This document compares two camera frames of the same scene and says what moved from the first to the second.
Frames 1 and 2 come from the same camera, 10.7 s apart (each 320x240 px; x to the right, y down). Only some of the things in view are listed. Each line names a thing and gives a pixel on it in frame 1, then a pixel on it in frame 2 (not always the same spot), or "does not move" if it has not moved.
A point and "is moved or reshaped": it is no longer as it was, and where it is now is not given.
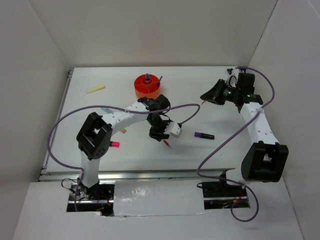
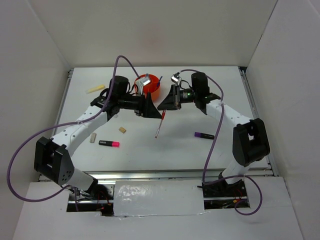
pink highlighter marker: (114, 144) does not move
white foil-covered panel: (155, 197) does not move
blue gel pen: (158, 82) does not move
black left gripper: (160, 135) to (146, 108)
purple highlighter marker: (203, 135) does not move
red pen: (167, 143) is moved or reshaped
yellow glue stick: (96, 88) does not move
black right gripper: (214, 95) to (172, 102)
